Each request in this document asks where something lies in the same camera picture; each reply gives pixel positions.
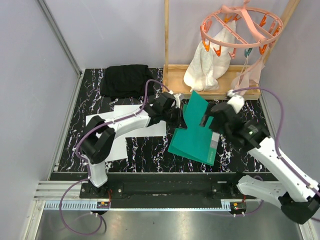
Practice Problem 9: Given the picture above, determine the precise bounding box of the wooden rack frame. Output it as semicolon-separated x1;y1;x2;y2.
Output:
163;0;299;100

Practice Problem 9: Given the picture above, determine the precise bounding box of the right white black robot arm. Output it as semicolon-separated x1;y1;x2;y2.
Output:
200;94;320;225

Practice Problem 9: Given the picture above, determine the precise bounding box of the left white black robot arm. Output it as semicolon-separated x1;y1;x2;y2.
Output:
77;91;188;198

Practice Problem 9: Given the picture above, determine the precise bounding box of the pink hanging mesh cloth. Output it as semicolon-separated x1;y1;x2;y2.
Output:
231;55;265;90

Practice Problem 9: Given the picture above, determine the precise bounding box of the white hanging towel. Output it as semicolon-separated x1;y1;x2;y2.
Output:
183;19;238;93

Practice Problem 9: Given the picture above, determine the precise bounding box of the black folded cloth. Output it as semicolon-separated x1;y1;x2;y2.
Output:
99;64;155;99

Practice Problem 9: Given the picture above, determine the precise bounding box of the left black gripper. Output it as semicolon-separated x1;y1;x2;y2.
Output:
161;106;188;130

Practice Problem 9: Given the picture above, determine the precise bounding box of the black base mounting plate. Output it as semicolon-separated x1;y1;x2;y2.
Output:
79;173;244;211

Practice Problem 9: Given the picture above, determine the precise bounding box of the pink round clip hanger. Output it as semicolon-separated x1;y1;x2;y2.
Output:
200;0;285;59

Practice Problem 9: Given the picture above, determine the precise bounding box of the green file folder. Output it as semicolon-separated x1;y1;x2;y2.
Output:
168;91;220;166

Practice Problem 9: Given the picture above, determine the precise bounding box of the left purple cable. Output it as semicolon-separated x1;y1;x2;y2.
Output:
58;79;176;237

